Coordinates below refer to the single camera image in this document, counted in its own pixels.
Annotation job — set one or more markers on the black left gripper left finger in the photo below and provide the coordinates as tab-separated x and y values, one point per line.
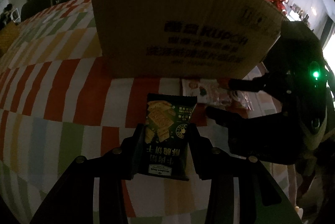
133	153

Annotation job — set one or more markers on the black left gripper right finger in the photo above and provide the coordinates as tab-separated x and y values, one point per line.
202	152

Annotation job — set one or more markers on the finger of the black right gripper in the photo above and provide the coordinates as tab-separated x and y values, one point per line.
252	85
227	119

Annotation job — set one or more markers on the pink snack packet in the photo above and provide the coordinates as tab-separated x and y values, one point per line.
209	92

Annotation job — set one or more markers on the black cracker packet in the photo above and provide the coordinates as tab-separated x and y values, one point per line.
165	136

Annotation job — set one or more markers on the colourful striped tablecloth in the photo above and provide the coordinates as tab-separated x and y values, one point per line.
57	104

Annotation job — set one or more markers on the brown cardboard box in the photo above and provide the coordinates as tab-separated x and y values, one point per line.
188	39

